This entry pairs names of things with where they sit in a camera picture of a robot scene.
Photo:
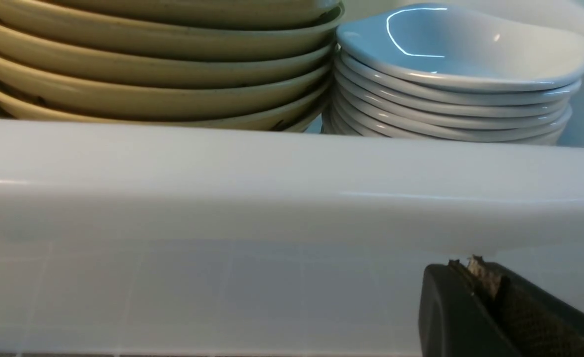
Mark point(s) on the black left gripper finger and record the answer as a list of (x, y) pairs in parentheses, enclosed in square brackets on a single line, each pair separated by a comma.
[(484, 309)]

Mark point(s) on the beige noodle bowl stack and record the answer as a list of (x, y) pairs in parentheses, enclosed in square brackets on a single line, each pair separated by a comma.
[(262, 65)]

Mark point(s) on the white sauce dish stack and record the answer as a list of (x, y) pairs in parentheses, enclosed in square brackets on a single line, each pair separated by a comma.
[(366, 102)]

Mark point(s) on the top white sauce dish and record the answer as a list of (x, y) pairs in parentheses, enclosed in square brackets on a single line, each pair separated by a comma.
[(449, 46)]

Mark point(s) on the large white plastic bin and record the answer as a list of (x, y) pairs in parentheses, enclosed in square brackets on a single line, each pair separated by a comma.
[(119, 241)]

